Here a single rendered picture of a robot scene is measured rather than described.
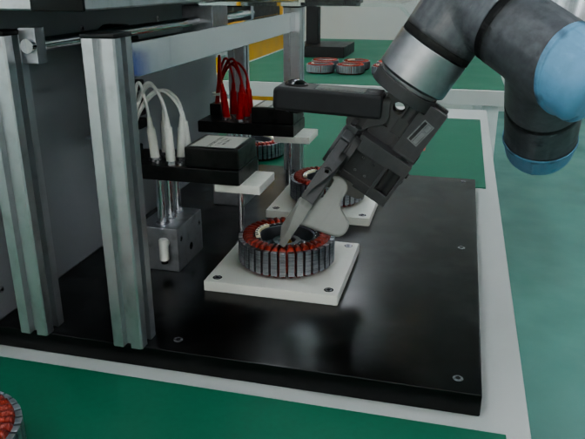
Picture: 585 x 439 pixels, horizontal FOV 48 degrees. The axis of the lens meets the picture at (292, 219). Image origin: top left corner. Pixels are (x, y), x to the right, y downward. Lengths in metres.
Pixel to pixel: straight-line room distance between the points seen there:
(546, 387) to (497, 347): 1.36
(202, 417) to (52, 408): 0.13
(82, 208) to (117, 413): 0.32
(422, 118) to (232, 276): 0.27
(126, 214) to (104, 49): 0.14
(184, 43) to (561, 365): 1.71
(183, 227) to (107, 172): 0.22
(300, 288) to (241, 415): 0.18
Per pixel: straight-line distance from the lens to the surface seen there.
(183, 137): 0.76
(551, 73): 0.59
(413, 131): 0.68
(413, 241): 0.87
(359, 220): 0.91
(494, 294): 0.80
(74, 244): 0.82
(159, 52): 0.64
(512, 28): 0.61
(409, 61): 0.65
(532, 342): 2.26
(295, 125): 0.94
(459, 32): 0.64
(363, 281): 0.75
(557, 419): 1.93
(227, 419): 0.57
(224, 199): 0.99
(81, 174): 0.82
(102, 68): 0.56
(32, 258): 0.65
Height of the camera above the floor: 1.09
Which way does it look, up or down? 20 degrees down
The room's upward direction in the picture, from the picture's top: straight up
